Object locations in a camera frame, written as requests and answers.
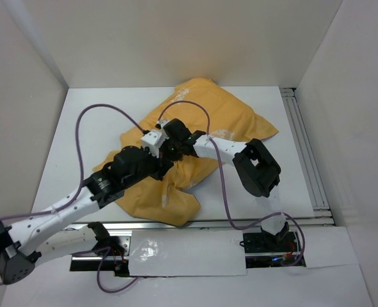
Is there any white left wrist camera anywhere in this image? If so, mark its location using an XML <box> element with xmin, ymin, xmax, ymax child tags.
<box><xmin>141</xmin><ymin>130</ymin><xmax>166</xmax><ymax>158</ymax></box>

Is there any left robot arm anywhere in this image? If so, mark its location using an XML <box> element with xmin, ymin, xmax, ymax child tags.
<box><xmin>0</xmin><ymin>146</ymin><xmax>173</xmax><ymax>285</ymax></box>

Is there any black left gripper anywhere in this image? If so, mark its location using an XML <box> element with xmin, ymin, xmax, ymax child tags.
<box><xmin>123</xmin><ymin>145</ymin><xmax>173</xmax><ymax>189</ymax></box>

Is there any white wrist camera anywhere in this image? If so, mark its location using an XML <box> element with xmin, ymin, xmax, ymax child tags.
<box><xmin>155</xmin><ymin>119</ymin><xmax>169</xmax><ymax>130</ymax></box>
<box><xmin>141</xmin><ymin>130</ymin><xmax>166</xmax><ymax>158</ymax></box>

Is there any white cover plate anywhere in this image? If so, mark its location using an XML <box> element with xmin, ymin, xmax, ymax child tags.
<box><xmin>129</xmin><ymin>230</ymin><xmax>247</xmax><ymax>277</ymax></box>

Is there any aluminium side rail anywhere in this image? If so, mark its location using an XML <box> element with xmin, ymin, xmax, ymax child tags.
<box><xmin>280</xmin><ymin>88</ymin><xmax>335</xmax><ymax>226</ymax></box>

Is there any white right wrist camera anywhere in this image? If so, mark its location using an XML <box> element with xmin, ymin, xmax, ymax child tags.
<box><xmin>155</xmin><ymin>119</ymin><xmax>169</xmax><ymax>130</ymax></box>

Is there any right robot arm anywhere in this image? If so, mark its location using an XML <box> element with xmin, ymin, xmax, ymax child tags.
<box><xmin>155</xmin><ymin>119</ymin><xmax>289</xmax><ymax>251</ymax></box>

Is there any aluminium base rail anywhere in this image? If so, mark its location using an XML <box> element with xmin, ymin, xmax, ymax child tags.
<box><xmin>33</xmin><ymin>218</ymin><xmax>336</xmax><ymax>232</ymax></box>

